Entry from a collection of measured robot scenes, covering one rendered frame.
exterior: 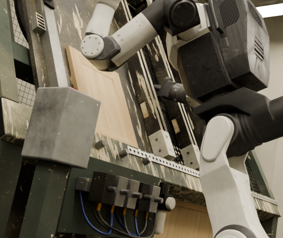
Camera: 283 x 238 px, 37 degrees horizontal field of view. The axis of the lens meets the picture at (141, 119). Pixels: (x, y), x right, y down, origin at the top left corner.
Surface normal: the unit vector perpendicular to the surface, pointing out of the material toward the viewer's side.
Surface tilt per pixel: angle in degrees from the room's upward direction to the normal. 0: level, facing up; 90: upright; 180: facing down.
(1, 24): 59
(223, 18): 90
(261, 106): 90
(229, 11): 90
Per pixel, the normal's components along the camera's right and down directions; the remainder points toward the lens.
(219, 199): -0.58, -0.27
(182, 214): 0.79, 0.03
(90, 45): -0.28, -0.25
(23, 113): 0.78, -0.47
